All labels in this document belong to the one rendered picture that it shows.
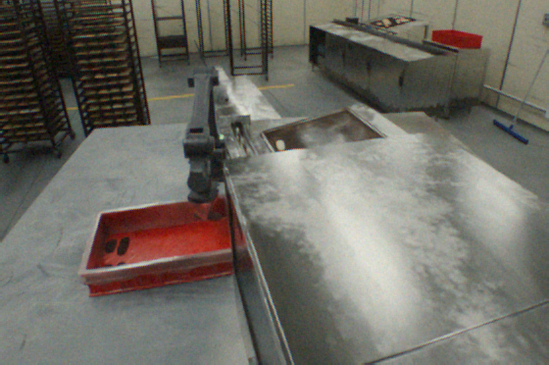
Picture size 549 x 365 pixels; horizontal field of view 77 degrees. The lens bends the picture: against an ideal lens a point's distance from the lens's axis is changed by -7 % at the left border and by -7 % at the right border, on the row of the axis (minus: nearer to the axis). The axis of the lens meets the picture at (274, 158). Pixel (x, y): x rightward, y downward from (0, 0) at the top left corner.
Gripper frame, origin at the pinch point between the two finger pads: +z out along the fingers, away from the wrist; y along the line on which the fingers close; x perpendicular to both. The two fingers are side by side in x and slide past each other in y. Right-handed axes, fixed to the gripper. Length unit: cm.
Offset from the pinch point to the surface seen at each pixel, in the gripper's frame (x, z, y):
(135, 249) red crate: 25.0, 14.7, -7.3
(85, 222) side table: 54, 15, 2
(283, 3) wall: 158, 9, 776
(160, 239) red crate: 19.3, 14.8, -0.4
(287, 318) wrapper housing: -40, -34, -58
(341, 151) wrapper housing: -41, -33, -14
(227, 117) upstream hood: 29, 7, 94
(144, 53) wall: 432, 95, 617
